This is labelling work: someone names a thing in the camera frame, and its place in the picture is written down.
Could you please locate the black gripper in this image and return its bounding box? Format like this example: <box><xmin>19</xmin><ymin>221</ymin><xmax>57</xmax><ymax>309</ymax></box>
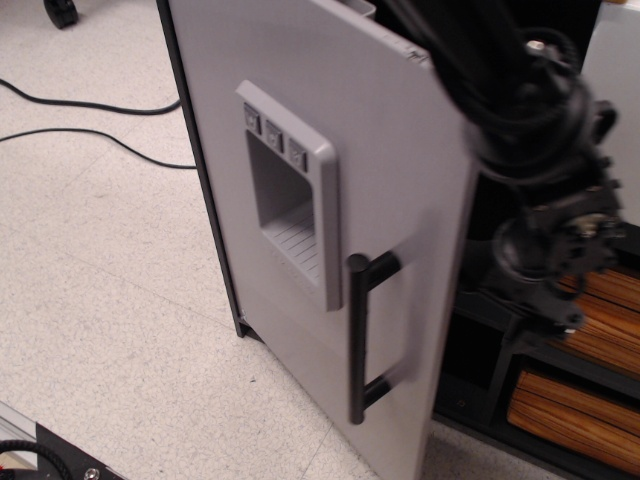
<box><xmin>459</xmin><ymin>214</ymin><xmax>625</xmax><ymax>345</ymax></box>

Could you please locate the black bar door handle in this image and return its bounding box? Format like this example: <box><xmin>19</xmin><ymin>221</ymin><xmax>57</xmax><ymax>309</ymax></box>
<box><xmin>346</xmin><ymin>251</ymin><xmax>402</xmax><ymax>425</ymax></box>

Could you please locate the grey toy fridge door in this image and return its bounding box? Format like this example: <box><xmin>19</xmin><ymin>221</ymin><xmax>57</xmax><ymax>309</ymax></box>
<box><xmin>158</xmin><ymin>1</ymin><xmax>476</xmax><ymax>479</ymax></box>

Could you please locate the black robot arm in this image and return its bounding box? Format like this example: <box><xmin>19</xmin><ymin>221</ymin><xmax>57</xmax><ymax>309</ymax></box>
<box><xmin>389</xmin><ymin>1</ymin><xmax>624</xmax><ymax>351</ymax></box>

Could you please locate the dark grey fridge cabinet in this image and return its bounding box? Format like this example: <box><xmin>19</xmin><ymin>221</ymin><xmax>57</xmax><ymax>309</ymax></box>
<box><xmin>155</xmin><ymin>0</ymin><xmax>601</xmax><ymax>441</ymax></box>

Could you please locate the upper wooden drawer box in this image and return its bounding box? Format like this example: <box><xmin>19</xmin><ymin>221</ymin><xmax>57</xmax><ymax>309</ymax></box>
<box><xmin>552</xmin><ymin>266</ymin><xmax>639</xmax><ymax>380</ymax></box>

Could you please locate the dark grey shelf unit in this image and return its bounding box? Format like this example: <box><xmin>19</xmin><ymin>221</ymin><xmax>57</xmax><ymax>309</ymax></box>
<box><xmin>434</xmin><ymin>197</ymin><xmax>640</xmax><ymax>480</ymax></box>

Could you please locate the white counter panel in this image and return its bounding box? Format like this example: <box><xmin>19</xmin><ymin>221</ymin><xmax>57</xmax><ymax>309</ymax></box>
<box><xmin>583</xmin><ymin>1</ymin><xmax>639</xmax><ymax>225</ymax></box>

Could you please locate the grey water dispenser panel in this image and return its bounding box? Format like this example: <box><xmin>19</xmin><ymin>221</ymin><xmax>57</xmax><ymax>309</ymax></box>
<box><xmin>236</xmin><ymin>80</ymin><xmax>342</xmax><ymax>312</ymax></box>

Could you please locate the black caster wheel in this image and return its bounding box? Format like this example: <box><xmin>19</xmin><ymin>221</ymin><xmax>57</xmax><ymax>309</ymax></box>
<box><xmin>43</xmin><ymin>0</ymin><xmax>79</xmax><ymax>30</ymax></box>

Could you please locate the upper black floor cable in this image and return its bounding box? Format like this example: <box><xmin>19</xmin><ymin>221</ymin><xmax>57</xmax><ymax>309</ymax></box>
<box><xmin>0</xmin><ymin>78</ymin><xmax>182</xmax><ymax>116</ymax></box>

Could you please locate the black floor cable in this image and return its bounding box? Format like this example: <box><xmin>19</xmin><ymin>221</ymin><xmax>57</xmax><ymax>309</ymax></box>
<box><xmin>0</xmin><ymin>127</ymin><xmax>196</xmax><ymax>170</ymax></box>
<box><xmin>0</xmin><ymin>78</ymin><xmax>182</xmax><ymax>116</ymax></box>

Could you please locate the lower black floor cable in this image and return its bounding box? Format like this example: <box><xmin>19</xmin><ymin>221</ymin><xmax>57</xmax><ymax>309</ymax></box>
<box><xmin>0</xmin><ymin>127</ymin><xmax>196</xmax><ymax>170</ymax></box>

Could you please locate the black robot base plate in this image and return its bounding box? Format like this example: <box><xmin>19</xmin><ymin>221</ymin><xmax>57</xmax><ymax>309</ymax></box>
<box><xmin>35</xmin><ymin>423</ymin><xmax>124</xmax><ymax>480</ymax></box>

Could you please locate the black braided cable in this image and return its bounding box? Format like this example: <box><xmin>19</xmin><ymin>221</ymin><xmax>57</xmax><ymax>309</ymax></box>
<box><xmin>0</xmin><ymin>437</ymin><xmax>66</xmax><ymax>480</ymax></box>

